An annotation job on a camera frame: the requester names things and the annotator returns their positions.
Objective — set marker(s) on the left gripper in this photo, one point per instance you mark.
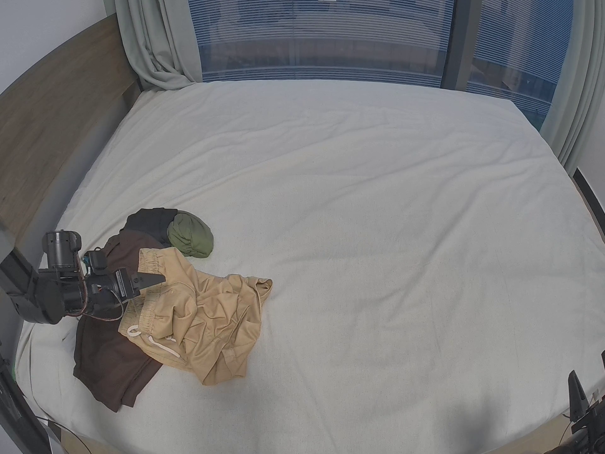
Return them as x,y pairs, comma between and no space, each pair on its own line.
124,285

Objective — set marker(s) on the brown garment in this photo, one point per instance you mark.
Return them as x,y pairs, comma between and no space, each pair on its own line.
111,362

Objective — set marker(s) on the bed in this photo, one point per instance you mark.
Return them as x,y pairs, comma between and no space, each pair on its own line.
359,215

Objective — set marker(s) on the grey-green curtain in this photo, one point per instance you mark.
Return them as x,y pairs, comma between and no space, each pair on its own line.
142,26
579,64

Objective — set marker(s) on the green garment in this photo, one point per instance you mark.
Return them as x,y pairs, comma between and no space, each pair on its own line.
190,233

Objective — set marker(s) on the black garment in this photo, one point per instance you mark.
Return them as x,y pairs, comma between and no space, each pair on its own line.
149,225

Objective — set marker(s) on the tan shorts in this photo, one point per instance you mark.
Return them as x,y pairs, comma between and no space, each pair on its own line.
208,315

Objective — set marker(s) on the window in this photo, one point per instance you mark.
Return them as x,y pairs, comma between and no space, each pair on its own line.
331,21

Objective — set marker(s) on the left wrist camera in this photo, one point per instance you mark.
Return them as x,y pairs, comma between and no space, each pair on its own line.
96,260

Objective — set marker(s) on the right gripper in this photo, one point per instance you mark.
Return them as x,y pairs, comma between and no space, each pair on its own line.
590,431

